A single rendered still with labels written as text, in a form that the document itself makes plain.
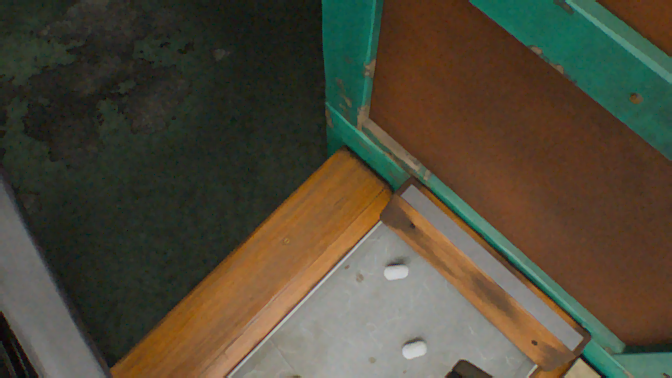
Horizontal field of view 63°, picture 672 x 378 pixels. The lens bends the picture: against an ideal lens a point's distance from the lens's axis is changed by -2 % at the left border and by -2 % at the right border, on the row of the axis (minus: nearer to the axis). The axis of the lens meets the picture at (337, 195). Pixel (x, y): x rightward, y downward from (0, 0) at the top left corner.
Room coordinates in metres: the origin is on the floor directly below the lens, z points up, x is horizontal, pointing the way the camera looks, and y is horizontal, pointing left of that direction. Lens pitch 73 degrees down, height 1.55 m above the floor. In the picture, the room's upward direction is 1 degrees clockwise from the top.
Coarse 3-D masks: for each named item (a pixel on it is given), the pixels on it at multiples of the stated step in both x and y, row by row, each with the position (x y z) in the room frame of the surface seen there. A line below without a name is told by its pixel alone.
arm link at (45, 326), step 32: (0, 160) 0.16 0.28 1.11; (0, 192) 0.14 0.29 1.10; (0, 224) 0.11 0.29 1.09; (32, 224) 0.12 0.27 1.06; (0, 256) 0.08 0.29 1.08; (32, 256) 0.09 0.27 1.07; (0, 288) 0.06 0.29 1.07; (32, 288) 0.06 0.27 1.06; (64, 288) 0.06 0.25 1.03; (32, 320) 0.03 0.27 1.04; (64, 320) 0.04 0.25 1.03; (32, 352) 0.01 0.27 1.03; (64, 352) 0.01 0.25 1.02; (96, 352) 0.01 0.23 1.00
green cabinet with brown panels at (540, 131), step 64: (384, 0) 0.31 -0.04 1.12; (448, 0) 0.27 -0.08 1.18; (512, 0) 0.23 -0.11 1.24; (576, 0) 0.21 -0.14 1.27; (640, 0) 0.19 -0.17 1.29; (384, 64) 0.30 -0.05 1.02; (448, 64) 0.26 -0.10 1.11; (512, 64) 0.22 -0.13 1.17; (576, 64) 0.19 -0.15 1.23; (640, 64) 0.17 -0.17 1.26; (384, 128) 0.29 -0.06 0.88; (448, 128) 0.24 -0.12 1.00; (512, 128) 0.20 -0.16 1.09; (576, 128) 0.18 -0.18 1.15; (640, 128) 0.15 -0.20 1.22; (448, 192) 0.21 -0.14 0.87; (512, 192) 0.18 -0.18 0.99; (576, 192) 0.15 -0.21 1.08; (640, 192) 0.13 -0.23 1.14; (512, 256) 0.13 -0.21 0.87; (576, 256) 0.11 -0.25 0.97; (640, 256) 0.09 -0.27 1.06; (576, 320) 0.05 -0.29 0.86; (640, 320) 0.05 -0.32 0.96
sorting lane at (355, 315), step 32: (352, 256) 0.15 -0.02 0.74; (384, 256) 0.15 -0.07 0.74; (416, 256) 0.15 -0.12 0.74; (320, 288) 0.11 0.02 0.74; (352, 288) 0.11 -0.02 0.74; (384, 288) 0.11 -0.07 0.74; (416, 288) 0.11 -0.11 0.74; (448, 288) 0.11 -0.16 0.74; (288, 320) 0.06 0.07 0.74; (320, 320) 0.06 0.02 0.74; (352, 320) 0.06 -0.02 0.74; (384, 320) 0.06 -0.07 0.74; (416, 320) 0.06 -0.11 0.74; (448, 320) 0.06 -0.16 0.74; (480, 320) 0.06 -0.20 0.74; (256, 352) 0.02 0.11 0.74; (288, 352) 0.02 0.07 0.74; (320, 352) 0.02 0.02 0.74; (352, 352) 0.02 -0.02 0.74; (384, 352) 0.02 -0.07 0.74; (448, 352) 0.02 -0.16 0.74; (480, 352) 0.02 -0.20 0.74; (512, 352) 0.02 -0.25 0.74
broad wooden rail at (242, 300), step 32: (352, 160) 0.29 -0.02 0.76; (320, 192) 0.24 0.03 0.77; (352, 192) 0.24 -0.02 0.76; (384, 192) 0.24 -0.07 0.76; (288, 224) 0.19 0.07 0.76; (320, 224) 0.19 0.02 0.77; (352, 224) 0.20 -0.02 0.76; (256, 256) 0.15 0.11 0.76; (288, 256) 0.15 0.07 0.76; (320, 256) 0.15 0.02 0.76; (224, 288) 0.10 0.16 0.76; (256, 288) 0.10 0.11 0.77; (288, 288) 0.10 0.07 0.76; (160, 320) 0.06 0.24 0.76; (192, 320) 0.06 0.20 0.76; (224, 320) 0.06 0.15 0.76; (256, 320) 0.06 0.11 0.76; (128, 352) 0.01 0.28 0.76; (160, 352) 0.01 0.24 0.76; (192, 352) 0.01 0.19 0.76; (224, 352) 0.01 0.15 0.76
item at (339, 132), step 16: (336, 112) 0.34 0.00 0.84; (336, 128) 0.34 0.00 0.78; (352, 128) 0.31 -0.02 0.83; (336, 144) 0.34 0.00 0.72; (352, 144) 0.31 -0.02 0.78; (368, 144) 0.29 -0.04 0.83; (368, 160) 0.29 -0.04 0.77; (384, 160) 0.27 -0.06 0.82; (384, 176) 0.27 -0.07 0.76; (400, 176) 0.25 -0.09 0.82; (592, 352) 0.02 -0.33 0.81; (608, 368) 0.00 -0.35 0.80
